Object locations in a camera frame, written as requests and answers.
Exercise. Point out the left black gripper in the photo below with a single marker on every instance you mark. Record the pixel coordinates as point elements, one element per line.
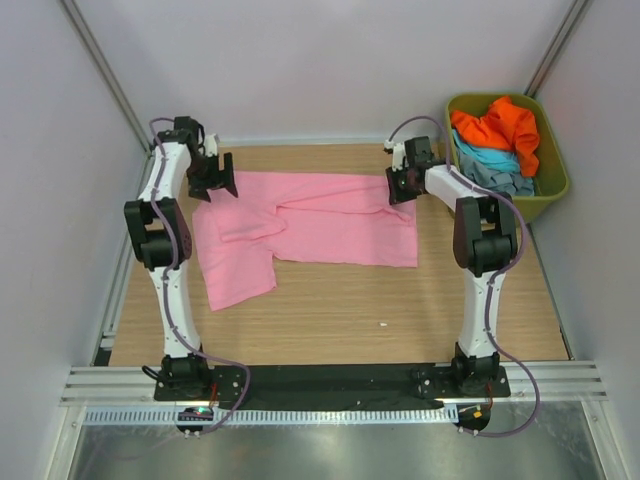
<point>199,189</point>

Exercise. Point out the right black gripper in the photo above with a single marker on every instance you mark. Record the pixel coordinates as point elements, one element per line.
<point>396,196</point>

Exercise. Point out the pink t shirt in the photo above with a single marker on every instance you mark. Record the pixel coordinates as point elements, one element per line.
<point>298,217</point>

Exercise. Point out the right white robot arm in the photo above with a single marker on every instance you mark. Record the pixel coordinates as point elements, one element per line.
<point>484,243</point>

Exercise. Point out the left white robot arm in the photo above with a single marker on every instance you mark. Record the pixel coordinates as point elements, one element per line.
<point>182,153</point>

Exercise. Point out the light blue t shirt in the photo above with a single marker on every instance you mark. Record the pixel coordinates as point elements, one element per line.
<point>495,159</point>

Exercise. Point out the grey blue t shirt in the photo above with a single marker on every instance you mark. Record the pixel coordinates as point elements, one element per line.
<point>513,184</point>

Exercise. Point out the orange t shirt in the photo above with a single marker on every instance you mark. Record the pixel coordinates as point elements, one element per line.
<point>504,127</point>

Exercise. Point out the olive green plastic bin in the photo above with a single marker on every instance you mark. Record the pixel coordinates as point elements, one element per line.
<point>551,181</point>

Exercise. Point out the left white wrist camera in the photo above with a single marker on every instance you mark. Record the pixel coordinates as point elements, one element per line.
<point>211,145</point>

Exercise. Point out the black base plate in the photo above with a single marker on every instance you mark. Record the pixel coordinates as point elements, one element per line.
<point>326,388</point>

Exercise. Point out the left aluminium corner post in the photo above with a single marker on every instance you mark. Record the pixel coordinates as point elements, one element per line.
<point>92,47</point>

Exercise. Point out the aluminium corner post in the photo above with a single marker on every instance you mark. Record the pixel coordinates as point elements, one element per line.
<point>92,47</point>
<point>567,28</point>

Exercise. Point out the right aluminium corner post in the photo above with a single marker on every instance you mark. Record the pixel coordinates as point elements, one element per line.
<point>567,28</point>

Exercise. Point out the aluminium front rail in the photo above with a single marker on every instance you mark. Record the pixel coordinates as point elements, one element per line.
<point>546,380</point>

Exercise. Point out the slotted cable duct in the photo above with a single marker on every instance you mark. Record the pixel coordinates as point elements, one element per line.
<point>199,416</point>

